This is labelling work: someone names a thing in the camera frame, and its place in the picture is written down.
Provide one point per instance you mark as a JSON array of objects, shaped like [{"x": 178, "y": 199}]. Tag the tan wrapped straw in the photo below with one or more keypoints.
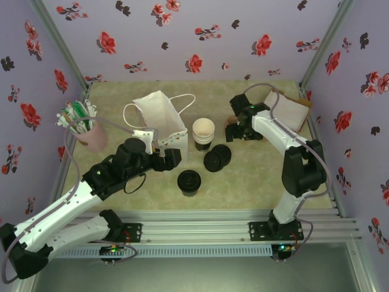
[{"x": 72, "y": 110}]

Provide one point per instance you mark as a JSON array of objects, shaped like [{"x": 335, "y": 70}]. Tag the pink straw holder cup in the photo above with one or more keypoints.
[{"x": 95, "y": 141}]

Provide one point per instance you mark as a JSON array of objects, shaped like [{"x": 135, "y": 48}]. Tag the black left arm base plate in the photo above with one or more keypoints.
[{"x": 133, "y": 232}]

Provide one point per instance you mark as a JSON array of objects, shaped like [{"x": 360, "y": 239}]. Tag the green wrapped straw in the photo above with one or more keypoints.
[
  {"x": 70, "y": 119},
  {"x": 81, "y": 115}
]

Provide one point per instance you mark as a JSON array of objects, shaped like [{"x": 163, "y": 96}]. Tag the aluminium frame post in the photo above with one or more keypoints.
[
  {"x": 331, "y": 33},
  {"x": 57, "y": 36}
]

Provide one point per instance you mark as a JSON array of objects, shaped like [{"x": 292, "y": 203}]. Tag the brown pulp cup carrier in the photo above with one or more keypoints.
[{"x": 232, "y": 121}]

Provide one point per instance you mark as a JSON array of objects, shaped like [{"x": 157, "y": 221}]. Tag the wide aluminium base rail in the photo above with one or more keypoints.
[{"x": 197, "y": 228}]

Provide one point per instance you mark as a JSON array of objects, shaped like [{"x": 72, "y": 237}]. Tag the black plastic cup lid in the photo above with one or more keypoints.
[
  {"x": 225, "y": 152},
  {"x": 212, "y": 162},
  {"x": 189, "y": 181}
]

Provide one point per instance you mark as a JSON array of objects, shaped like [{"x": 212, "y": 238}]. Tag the brown cardboard tray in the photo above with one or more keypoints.
[{"x": 307, "y": 105}]

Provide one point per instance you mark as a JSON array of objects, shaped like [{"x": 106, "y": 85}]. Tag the stack of paper cups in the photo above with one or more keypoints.
[{"x": 203, "y": 127}]

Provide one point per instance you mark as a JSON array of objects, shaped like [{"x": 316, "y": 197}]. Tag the white cartoon paper gift bag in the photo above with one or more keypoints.
[{"x": 158, "y": 115}]

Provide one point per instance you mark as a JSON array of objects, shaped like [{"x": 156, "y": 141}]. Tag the aluminium lower frame rail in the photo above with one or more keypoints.
[
  {"x": 361, "y": 267},
  {"x": 27, "y": 286}
]

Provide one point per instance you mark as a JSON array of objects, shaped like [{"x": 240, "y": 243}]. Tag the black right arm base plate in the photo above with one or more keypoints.
[{"x": 258, "y": 231}]

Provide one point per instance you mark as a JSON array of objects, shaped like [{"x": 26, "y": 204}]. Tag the white paper napkin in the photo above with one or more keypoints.
[{"x": 291, "y": 112}]

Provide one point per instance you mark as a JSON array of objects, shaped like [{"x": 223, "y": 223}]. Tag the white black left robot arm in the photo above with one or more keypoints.
[{"x": 60, "y": 210}]

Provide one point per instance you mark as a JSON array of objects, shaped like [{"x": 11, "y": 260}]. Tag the white wrapped straw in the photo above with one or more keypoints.
[
  {"x": 62, "y": 125},
  {"x": 94, "y": 114},
  {"x": 62, "y": 118},
  {"x": 89, "y": 109}
]

